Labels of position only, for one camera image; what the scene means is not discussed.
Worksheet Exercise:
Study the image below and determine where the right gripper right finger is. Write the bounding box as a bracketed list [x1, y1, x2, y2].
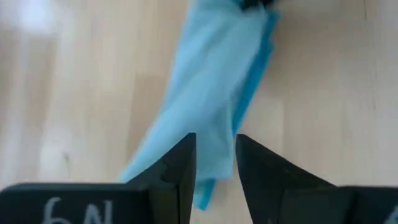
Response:
[235, 134, 343, 224]

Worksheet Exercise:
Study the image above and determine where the teal microfiber towel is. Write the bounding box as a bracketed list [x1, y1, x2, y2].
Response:
[119, 0, 282, 212]

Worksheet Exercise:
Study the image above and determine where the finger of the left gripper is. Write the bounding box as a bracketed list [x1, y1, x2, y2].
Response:
[238, 0, 277, 10]

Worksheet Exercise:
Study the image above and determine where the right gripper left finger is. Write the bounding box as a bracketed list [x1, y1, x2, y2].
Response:
[126, 133, 197, 224]

